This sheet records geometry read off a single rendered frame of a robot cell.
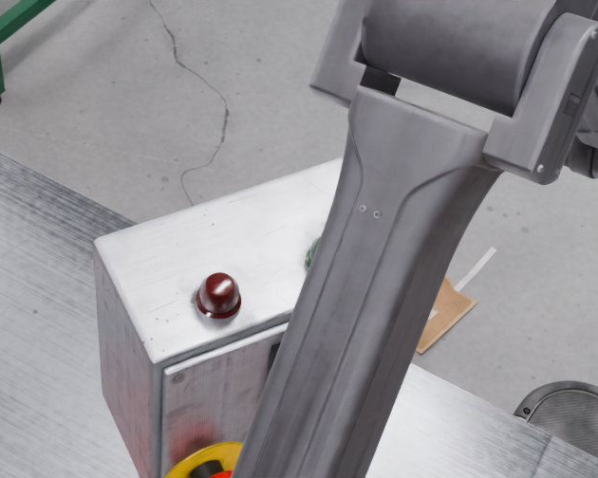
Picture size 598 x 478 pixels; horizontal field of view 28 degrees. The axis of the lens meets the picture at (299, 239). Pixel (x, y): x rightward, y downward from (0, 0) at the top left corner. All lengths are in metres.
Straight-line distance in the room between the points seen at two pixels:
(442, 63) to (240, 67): 2.36
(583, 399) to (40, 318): 1.08
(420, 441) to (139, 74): 1.62
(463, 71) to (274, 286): 0.24
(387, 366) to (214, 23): 2.46
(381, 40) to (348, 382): 0.15
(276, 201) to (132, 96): 2.06
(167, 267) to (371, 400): 0.21
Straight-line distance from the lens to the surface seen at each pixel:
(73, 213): 1.52
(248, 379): 0.71
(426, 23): 0.50
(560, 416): 2.15
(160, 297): 0.68
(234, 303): 0.67
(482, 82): 0.49
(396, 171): 0.49
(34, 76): 2.82
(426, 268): 0.51
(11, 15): 2.68
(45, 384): 1.39
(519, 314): 2.53
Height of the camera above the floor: 2.05
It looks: 54 degrees down
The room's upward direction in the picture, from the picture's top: 10 degrees clockwise
